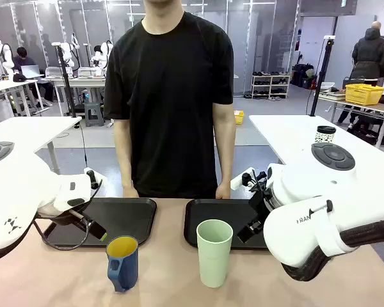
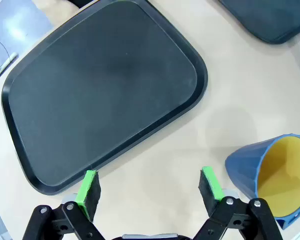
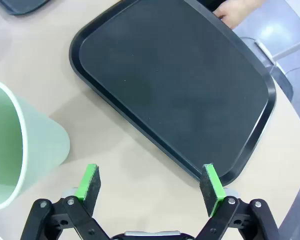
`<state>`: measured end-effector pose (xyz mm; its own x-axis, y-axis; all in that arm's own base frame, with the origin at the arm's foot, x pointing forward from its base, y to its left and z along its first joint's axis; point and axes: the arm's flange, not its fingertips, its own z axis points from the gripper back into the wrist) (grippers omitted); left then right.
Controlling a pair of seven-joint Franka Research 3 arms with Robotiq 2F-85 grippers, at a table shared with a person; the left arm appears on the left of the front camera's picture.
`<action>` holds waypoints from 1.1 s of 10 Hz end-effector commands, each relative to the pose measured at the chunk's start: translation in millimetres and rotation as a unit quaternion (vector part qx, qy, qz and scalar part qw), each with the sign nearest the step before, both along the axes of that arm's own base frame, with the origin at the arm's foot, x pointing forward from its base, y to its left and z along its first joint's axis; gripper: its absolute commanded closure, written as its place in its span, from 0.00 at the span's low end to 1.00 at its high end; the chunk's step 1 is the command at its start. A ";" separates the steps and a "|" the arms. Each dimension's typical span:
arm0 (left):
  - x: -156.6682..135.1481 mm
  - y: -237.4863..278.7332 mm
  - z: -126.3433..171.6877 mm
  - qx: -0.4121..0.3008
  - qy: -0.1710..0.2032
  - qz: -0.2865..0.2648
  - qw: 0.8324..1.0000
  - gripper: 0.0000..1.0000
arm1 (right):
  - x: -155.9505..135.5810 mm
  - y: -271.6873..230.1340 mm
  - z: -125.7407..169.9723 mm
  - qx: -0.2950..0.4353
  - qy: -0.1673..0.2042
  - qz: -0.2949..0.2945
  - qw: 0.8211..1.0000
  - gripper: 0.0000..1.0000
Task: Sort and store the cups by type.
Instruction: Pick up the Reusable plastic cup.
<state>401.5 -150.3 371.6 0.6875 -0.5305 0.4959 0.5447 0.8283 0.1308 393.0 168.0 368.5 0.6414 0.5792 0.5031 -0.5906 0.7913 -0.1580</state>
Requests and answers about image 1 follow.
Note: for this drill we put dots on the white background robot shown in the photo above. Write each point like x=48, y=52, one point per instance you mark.
x=71, y=51
x=100, y=54
x=4, y=57

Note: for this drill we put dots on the large yellow basket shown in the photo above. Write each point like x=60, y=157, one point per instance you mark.
x=364, y=94

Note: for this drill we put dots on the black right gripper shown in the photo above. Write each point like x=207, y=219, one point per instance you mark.
x=259, y=206

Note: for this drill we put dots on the black plastic tray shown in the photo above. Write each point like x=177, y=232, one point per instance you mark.
x=211, y=211
x=121, y=217

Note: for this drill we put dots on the person's right hand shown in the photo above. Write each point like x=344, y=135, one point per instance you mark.
x=130, y=192

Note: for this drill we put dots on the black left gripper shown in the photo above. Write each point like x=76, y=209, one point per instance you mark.
x=78, y=219

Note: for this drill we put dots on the grey plastic stool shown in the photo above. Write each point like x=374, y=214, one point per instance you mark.
x=93, y=114

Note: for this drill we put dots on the white shoe rack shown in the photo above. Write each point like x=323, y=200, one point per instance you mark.
x=270, y=86

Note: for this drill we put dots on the person's right forearm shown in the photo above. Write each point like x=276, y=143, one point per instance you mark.
x=125, y=166

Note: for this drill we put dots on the blue mug yellow inside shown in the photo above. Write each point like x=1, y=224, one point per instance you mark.
x=128, y=265

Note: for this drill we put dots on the black bag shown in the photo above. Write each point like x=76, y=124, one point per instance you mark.
x=300, y=75

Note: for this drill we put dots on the standing person in dark jacket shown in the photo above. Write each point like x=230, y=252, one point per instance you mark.
x=369, y=54

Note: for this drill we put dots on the wooden background table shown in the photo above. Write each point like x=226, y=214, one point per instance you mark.
x=355, y=105

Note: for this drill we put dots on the speckled cup with black lid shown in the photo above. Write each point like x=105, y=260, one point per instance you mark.
x=324, y=136

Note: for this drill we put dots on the person's left forearm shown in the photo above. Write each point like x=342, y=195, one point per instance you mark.
x=225, y=160

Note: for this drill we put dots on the white side table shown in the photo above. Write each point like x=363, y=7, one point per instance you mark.
x=291, y=134
x=25, y=128

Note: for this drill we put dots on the tall pale green cup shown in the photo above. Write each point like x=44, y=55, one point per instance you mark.
x=214, y=256

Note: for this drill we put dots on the person's black t-shirt torso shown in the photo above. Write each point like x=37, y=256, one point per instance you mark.
x=169, y=96

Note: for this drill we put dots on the seated person in dark top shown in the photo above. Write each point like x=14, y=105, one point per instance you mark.
x=22, y=60

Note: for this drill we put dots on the white background desk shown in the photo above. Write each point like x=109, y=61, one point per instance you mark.
x=9, y=84

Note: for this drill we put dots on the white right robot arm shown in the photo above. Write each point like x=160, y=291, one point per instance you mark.
x=307, y=192

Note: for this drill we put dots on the black camera stand pole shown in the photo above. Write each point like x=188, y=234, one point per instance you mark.
x=321, y=76
x=65, y=83

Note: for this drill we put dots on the small yellow basket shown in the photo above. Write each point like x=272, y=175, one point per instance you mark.
x=239, y=117

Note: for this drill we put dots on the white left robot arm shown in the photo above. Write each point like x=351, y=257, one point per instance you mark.
x=19, y=192

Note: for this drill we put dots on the grey laptop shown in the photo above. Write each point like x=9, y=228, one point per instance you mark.
x=30, y=71

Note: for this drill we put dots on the person's left hand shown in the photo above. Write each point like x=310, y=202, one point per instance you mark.
x=223, y=191

